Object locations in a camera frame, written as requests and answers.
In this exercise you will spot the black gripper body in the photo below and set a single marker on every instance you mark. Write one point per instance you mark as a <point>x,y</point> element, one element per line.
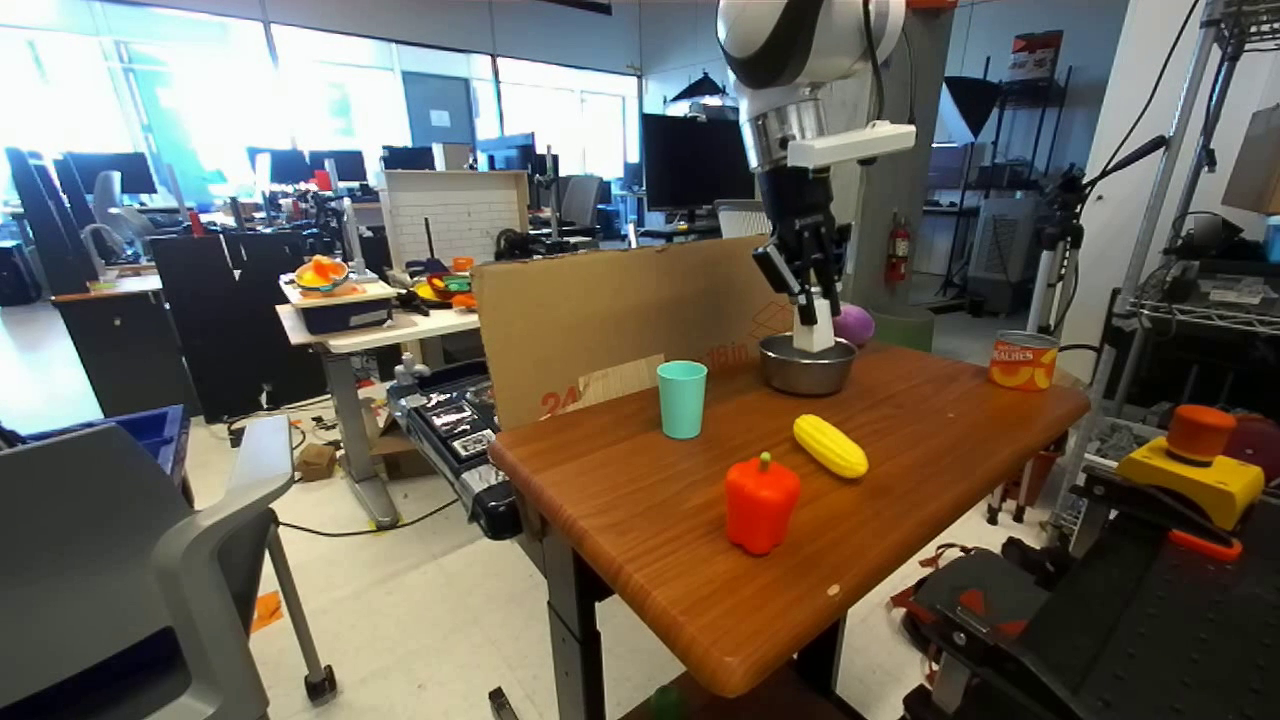
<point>805,223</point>

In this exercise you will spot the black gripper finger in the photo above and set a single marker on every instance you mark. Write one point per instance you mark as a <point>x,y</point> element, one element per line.
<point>829,284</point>
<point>786,282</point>

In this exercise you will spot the white salt shaker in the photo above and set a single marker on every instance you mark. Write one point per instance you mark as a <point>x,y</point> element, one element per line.
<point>812,328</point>

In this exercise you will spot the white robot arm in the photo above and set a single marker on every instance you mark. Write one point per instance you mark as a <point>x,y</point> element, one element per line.
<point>805,45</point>

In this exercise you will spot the round metal pot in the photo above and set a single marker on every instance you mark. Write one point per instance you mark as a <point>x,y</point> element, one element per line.
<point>805,373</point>

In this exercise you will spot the purple ball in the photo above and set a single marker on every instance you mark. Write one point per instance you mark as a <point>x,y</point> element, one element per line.
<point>859,327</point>

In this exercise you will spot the red fire extinguisher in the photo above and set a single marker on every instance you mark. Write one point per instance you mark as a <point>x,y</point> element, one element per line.
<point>903,252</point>

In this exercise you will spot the black computer monitor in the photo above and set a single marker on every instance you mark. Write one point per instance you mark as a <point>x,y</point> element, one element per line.
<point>693,161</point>

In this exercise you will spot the teal plastic cup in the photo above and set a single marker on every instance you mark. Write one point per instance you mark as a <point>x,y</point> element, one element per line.
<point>683,401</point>

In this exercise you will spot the yellow toy corn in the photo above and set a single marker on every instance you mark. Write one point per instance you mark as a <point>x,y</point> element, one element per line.
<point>829,447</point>

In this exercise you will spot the brown cardboard panel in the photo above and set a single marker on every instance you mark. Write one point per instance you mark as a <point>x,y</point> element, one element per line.
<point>602,313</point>

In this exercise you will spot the orange yellow tin can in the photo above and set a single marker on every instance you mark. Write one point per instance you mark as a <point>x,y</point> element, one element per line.
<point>1022,367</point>

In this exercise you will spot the orange toy bell pepper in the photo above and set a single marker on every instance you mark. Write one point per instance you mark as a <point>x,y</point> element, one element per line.
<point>761,504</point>

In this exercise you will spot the black red bag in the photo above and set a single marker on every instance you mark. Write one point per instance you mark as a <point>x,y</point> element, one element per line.
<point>982,615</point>

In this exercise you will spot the black table leg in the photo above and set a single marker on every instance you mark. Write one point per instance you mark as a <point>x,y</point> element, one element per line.
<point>573,625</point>

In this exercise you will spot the yellow emergency stop button box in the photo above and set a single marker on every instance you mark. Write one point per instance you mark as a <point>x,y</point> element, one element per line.
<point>1192,475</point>

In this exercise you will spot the white background desk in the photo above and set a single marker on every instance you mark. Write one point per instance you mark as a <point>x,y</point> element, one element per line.
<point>363,387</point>

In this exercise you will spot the orange black clamp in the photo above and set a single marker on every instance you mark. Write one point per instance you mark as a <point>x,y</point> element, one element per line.
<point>1203,545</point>

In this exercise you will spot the tray with toy fruit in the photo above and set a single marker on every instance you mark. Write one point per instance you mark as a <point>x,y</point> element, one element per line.
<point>333,295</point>

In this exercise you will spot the black perforated breadboard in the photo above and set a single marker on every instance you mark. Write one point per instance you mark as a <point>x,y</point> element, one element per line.
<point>1175,625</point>

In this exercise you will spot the grey blue plastic chair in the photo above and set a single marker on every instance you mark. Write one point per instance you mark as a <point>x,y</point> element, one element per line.
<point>121,563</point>

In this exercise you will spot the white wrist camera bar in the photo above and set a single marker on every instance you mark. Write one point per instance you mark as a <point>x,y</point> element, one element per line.
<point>852,142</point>

